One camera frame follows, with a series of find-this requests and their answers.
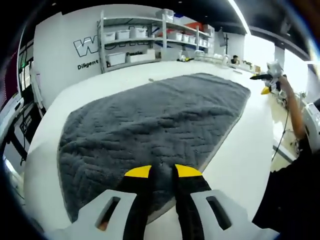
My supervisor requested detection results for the grey fluffy towel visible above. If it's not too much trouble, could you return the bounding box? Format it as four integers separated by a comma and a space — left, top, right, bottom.
57, 72, 252, 223

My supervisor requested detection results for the white machine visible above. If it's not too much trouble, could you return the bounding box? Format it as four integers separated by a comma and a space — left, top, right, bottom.
303, 99, 320, 143

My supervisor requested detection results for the dark monitor on stand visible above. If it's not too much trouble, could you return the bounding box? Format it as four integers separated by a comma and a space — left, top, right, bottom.
216, 26, 230, 55

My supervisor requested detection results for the ceiling light strip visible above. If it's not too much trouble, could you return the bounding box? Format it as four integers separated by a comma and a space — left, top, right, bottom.
228, 0, 252, 35

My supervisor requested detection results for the spare hand-held gripper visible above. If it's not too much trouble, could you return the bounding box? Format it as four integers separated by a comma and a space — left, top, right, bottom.
176, 54, 195, 63

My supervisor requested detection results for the grey metal shelf rack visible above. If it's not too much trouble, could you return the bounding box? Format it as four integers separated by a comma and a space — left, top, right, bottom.
96, 8, 216, 74

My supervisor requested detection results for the group of white storage boxes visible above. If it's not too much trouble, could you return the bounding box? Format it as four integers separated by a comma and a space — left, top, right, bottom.
103, 8, 216, 65

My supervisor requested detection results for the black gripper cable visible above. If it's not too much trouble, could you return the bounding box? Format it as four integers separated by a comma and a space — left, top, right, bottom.
270, 107, 290, 163

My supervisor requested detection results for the metal wire rack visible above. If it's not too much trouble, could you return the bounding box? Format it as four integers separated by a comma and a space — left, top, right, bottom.
193, 49, 230, 66

